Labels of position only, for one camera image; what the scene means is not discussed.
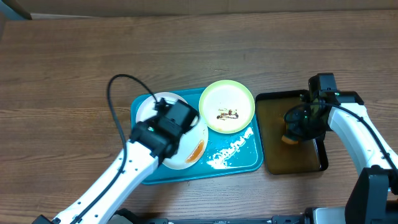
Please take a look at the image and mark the green and yellow sponge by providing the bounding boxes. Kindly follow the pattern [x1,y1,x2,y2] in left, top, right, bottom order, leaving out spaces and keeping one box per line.
[281,134,300,145]

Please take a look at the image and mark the green rimmed white plate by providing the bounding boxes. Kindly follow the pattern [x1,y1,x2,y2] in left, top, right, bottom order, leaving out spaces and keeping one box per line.
[198,80,255,134]

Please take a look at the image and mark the black tray with brown water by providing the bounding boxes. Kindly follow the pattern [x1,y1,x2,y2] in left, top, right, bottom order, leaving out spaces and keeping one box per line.
[255,90,329,175]

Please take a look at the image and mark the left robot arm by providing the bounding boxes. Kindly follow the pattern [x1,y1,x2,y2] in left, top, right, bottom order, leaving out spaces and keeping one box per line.
[33,99,199,224]

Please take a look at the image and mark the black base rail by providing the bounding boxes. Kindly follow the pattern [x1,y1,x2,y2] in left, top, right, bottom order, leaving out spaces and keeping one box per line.
[134,215,312,224]

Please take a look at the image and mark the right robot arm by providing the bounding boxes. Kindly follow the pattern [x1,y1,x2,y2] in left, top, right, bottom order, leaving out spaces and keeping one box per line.
[282,73,397,223]

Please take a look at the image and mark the teal plastic serving tray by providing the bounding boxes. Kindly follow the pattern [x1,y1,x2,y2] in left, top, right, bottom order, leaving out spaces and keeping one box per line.
[143,88,263,185]

